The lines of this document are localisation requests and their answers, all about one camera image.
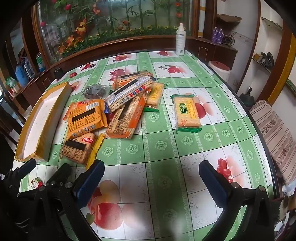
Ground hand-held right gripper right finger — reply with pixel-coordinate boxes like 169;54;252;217
199;160;275;241

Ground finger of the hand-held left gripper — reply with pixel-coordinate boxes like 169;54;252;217
5;159;37;183
45;163;72;186

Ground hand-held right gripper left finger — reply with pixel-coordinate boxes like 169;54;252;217
32;159;105;241

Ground orange cracker packet yellow ends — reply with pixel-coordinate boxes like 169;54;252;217
60;132;105;166

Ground yellow cardboard box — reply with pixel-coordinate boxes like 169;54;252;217
14;81;73;163

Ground orange snack packet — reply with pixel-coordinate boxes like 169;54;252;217
63;99;109;140

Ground long orange cracker packet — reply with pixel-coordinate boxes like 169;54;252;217
105;94;148;139

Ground yellow green cracker packet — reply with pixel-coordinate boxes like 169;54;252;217
144;82;165;113
170;93;202;134

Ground clear bag of dark snacks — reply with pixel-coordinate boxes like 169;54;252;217
83;85;110;100

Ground clear cracker packet red print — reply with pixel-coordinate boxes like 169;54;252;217
105;76;156;113

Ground clear cracker packet with barcode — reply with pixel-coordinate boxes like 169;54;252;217
112;70;155;90

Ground striped seat cushion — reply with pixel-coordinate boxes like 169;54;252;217
248;100;296;186

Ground green white bag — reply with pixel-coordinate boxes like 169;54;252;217
6;77;18;89

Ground blue thermos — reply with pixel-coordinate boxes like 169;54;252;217
15;65;28;88

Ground dark green jug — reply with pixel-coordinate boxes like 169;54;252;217
239;86;255;107

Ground silver thermos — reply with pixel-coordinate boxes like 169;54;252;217
24;57;36;78

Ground white bin with pink lid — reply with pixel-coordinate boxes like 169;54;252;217
208;60;232;82

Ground wooden cabinet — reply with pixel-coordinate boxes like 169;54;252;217
5;35;239;109

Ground dark shoes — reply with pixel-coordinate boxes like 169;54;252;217
253;52;275;68

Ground white spray bottle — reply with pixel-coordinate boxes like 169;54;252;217
175;23;187;56

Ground flower painted glass panel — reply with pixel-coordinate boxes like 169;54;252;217
32;0;200;63

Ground brown wooden board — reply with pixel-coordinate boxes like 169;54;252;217
217;13;242;24

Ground tangled black cables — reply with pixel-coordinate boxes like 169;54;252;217
223;32;236;46

